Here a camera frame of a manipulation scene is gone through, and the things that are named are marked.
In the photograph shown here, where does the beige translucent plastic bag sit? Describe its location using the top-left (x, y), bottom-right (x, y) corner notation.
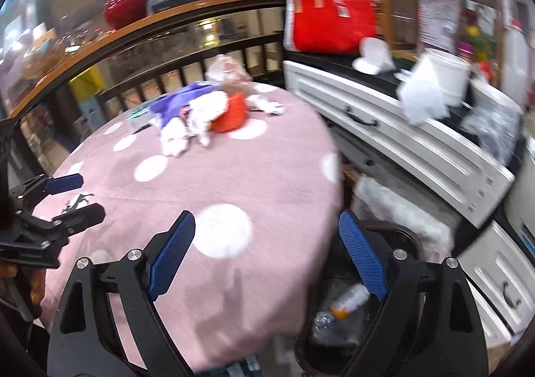
top-left (206, 55), bottom-right (256, 97)

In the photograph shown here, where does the white fluffy cushion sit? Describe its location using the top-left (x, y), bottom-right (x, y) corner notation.
top-left (353, 177), bottom-right (454, 263)

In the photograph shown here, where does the wooden topped black railing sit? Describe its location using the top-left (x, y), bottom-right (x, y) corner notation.
top-left (10, 0), bottom-right (287, 179)

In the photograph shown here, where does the green white carton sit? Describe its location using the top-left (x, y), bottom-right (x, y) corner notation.
top-left (125, 102), bottom-right (162, 133)

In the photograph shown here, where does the white plastic bucket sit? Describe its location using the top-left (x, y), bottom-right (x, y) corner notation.
top-left (425, 48), bottom-right (470, 107)

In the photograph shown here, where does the white plastic bottle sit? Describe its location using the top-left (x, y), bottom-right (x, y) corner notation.
top-left (328, 283), bottom-right (370, 320)

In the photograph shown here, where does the red tote bag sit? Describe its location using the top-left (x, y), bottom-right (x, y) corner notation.
top-left (283, 0), bottom-right (376, 55)

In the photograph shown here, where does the black trash bin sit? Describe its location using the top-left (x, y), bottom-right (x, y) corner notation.
top-left (292, 219), bottom-right (424, 377)

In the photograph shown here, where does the red ceramic vase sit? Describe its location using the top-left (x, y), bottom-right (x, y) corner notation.
top-left (103, 0), bottom-right (147, 30)

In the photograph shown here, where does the person left hand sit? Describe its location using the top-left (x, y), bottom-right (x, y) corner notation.
top-left (1, 263), bottom-right (46, 322)

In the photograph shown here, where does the clear crumpled plastic bag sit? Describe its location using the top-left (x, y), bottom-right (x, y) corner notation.
top-left (461, 78), bottom-right (523, 166)

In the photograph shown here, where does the clear crushed plastic cup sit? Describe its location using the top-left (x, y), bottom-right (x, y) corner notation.
top-left (310, 311), bottom-right (356, 347)

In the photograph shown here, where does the small crumpled white paper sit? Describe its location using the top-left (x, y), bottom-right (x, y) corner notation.
top-left (246, 94), bottom-right (285, 115)

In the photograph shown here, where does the white plastic jug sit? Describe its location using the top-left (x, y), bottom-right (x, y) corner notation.
top-left (501, 18), bottom-right (530, 109)

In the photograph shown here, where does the wooden shelf rack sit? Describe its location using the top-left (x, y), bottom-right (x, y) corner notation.
top-left (382, 0), bottom-right (502, 61)

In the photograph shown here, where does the white drawer cabinet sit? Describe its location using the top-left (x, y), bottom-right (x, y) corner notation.
top-left (283, 61), bottom-right (515, 226)

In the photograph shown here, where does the pink polka dot tablecloth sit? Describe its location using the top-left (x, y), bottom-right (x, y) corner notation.
top-left (34, 89), bottom-right (341, 372)

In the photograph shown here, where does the purple plastic bag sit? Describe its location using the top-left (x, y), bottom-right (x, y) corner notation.
top-left (149, 81), bottom-right (219, 128)

